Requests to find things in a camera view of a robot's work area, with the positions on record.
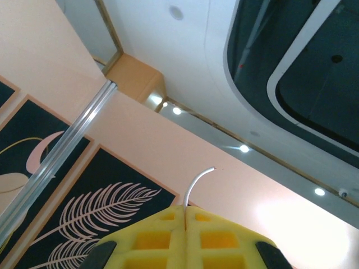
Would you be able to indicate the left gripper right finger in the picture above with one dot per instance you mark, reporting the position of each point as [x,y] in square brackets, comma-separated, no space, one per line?
[218,243]

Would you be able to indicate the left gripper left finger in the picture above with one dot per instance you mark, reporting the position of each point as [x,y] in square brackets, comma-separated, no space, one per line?
[151,241]

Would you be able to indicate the round ceiling spotlight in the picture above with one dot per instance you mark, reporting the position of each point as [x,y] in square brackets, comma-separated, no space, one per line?
[176,110]
[319,192]
[244,148]

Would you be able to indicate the round recessed ceiling fixture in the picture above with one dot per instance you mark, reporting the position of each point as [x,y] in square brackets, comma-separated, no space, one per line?
[176,12]

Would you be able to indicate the aluminium frame post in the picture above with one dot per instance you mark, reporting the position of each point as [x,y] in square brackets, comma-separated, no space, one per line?
[56,157]

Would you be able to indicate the ceiling security camera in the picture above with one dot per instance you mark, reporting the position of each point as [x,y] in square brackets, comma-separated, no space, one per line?
[343,192]

